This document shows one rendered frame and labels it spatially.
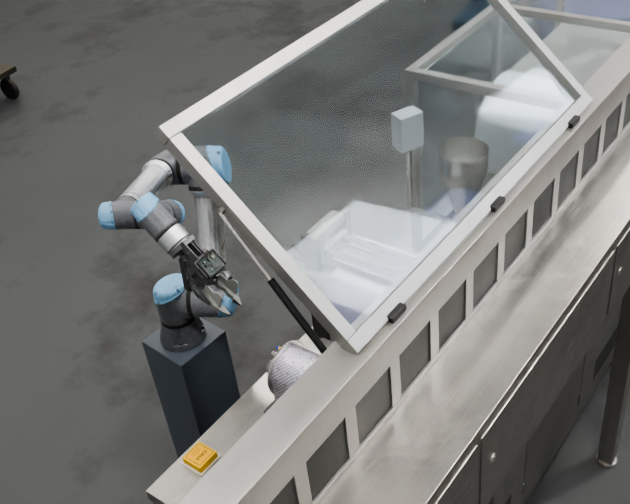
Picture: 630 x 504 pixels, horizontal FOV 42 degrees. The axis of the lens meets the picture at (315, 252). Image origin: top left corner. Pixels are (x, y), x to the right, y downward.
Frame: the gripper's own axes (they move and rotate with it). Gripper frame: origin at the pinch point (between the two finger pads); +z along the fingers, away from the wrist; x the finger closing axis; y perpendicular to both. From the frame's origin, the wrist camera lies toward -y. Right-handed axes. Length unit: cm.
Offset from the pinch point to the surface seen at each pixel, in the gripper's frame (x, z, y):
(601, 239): 62, 50, 51
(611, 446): 112, 133, -50
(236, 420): -0.3, 24.5, -41.1
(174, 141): -20, -27, 60
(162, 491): -30, 24, -42
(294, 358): -1.8, 20.1, 9.0
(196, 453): -16.9, 22.9, -39.3
